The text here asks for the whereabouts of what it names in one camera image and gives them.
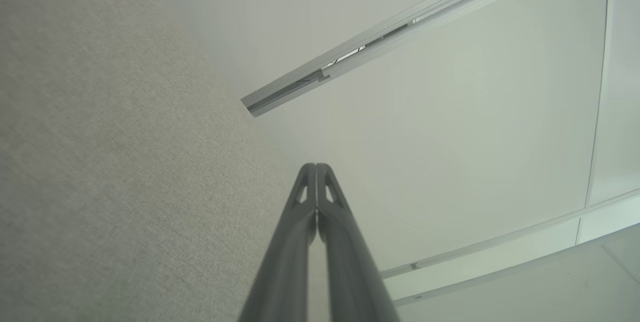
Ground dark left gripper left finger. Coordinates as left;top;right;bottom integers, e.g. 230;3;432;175
237;163;318;322

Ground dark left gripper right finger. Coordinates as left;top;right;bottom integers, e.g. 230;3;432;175
316;163;401;322

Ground pale partition base rail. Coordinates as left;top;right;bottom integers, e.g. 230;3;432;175
380;190;640;308

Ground grey partition frame post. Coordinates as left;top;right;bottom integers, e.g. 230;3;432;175
241;0;576;118

